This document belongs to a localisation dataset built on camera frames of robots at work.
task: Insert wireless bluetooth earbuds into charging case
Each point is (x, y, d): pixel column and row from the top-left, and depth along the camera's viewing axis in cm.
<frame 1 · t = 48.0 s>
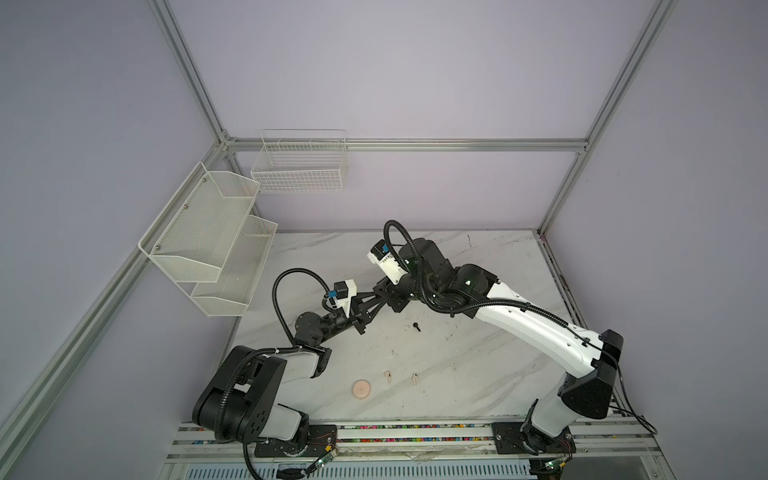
left hand: (384, 298, 76), fingers closed
right hand: (370, 292, 68), fingers closed
black earbud right: (415, 324, 97), on the table
pink round charging case: (361, 389, 82), point 2 cm above the table
pink earbud left: (388, 374, 85), on the table
pink earbud right: (414, 376, 85), on the table
white mesh shelf lower: (246, 278, 93), point 13 cm above the table

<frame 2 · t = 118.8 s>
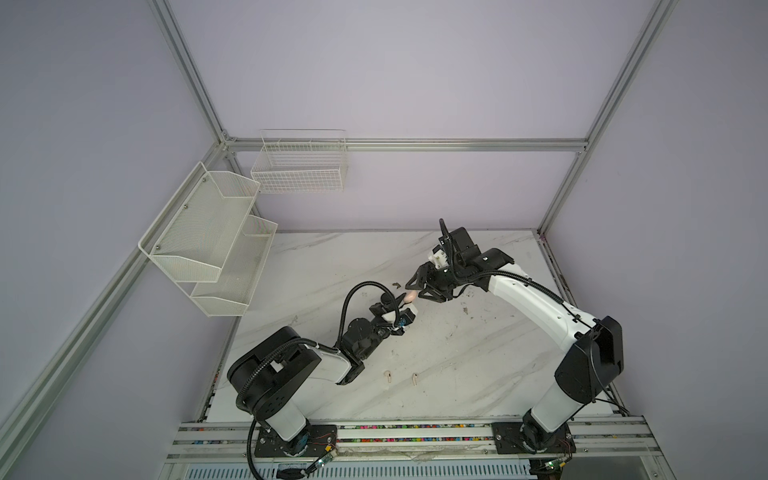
left hand: (403, 296, 83), fingers closed
right hand: (405, 293, 77), fingers open
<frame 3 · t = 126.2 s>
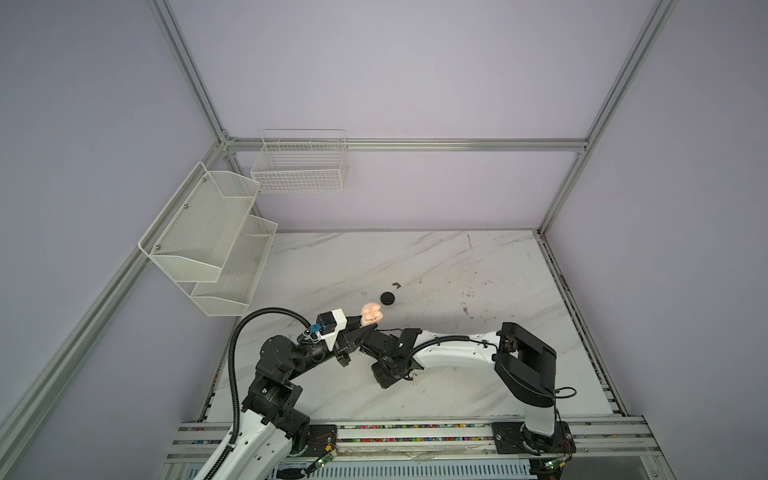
left hand: (370, 322, 64), fingers closed
right hand: (378, 383, 82), fingers open
black earbud charging case: (387, 298, 103), on the table
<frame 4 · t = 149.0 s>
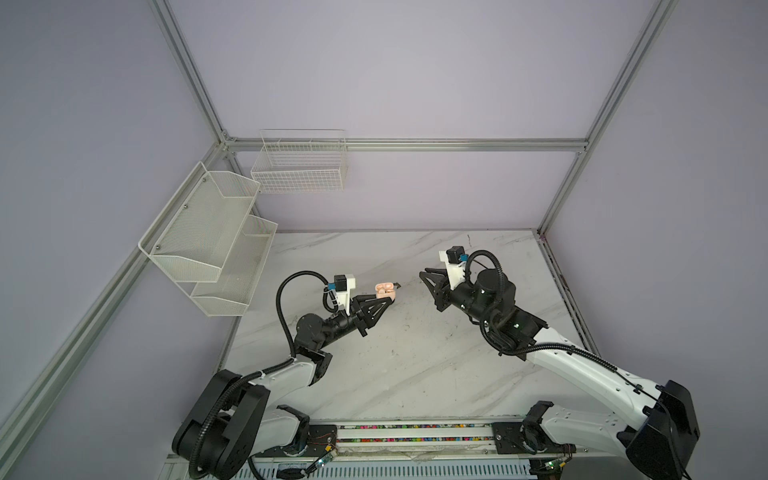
left hand: (388, 302, 73), fingers closed
right hand: (418, 276, 71), fingers closed
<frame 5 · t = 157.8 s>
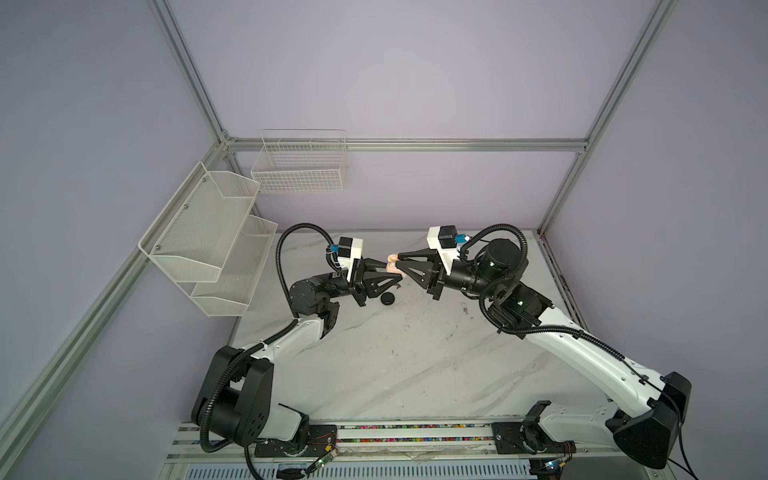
left hand: (399, 277, 62), fingers closed
right hand: (395, 267, 58), fingers closed
